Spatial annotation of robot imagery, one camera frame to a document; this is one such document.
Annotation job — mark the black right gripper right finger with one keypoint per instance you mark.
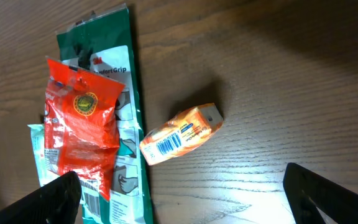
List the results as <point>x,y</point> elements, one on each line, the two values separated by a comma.
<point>308,194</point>

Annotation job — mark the red Hacks candy bag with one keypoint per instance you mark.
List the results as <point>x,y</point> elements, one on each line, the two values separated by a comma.
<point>80,130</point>

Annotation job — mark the green 3M glove package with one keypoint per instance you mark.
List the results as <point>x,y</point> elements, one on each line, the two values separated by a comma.
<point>103,44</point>

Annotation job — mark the white green small packet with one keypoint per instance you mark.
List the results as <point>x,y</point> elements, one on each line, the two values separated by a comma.
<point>37,138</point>

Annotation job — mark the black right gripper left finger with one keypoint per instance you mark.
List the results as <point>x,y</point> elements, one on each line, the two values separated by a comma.
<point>55,203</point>

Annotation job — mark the orange box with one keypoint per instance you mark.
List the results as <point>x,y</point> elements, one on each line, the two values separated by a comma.
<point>182,134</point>

